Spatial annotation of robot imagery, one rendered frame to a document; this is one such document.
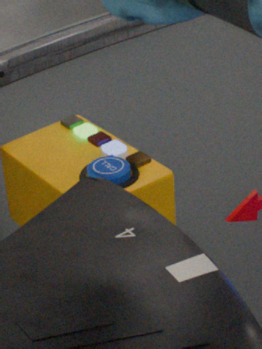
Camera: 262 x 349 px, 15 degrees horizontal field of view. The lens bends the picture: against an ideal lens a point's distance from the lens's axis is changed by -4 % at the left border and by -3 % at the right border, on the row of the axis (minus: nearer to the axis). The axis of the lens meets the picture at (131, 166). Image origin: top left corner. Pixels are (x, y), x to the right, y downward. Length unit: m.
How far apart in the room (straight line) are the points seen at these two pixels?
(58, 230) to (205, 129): 1.03
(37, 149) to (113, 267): 0.38
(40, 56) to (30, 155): 0.46
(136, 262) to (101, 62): 0.87
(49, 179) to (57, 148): 0.06
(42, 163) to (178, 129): 0.69
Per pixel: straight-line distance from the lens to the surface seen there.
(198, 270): 0.65
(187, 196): 1.72
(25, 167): 0.98
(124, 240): 0.67
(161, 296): 0.63
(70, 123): 1.03
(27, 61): 1.42
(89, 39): 1.48
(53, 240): 0.67
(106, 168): 0.94
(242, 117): 1.74
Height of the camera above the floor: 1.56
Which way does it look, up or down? 31 degrees down
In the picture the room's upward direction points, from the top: 4 degrees counter-clockwise
